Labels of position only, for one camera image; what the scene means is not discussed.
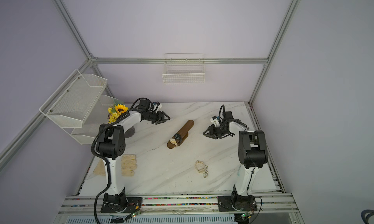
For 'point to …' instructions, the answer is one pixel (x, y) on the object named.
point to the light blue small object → (238, 173)
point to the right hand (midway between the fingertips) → (206, 136)
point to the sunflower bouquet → (115, 111)
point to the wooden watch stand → (184, 135)
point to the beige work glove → (128, 165)
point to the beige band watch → (173, 141)
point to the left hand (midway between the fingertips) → (167, 120)
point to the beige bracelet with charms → (199, 166)
